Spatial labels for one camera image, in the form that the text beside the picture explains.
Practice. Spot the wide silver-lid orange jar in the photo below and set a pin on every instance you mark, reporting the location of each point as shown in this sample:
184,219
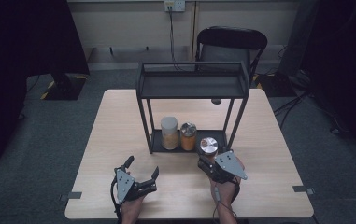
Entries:
209,146

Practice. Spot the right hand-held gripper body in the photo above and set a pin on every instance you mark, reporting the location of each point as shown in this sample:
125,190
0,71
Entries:
230,165

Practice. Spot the grey tape strip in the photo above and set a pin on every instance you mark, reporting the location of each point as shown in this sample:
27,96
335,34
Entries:
301,189
73,195

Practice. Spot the small silver-lid orange jar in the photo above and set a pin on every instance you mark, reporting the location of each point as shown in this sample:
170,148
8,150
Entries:
188,137

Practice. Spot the black floor plate yellow tape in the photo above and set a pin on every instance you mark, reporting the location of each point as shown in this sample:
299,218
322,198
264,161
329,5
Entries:
275,85

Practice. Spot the black folding chair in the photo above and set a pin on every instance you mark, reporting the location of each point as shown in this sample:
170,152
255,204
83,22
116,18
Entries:
231,39

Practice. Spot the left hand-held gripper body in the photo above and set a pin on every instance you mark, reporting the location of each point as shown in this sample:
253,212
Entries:
124,184

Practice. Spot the person's right hand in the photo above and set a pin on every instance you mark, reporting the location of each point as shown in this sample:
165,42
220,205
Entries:
227,194

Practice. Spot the tall white-lid powder jar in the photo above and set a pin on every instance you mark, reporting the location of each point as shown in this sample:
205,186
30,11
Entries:
169,133

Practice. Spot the dark curtain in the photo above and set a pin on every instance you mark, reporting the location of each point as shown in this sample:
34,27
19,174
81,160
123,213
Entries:
347,62
17,62

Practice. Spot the small black round object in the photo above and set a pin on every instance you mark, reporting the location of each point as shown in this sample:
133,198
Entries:
216,101

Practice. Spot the white wall socket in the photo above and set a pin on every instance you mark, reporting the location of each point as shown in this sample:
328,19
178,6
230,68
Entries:
174,5

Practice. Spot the black metal two-tier rack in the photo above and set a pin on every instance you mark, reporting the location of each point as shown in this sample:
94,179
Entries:
191,85

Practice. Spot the black stand base yellow tape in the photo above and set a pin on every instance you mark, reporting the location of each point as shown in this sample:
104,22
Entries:
65,88

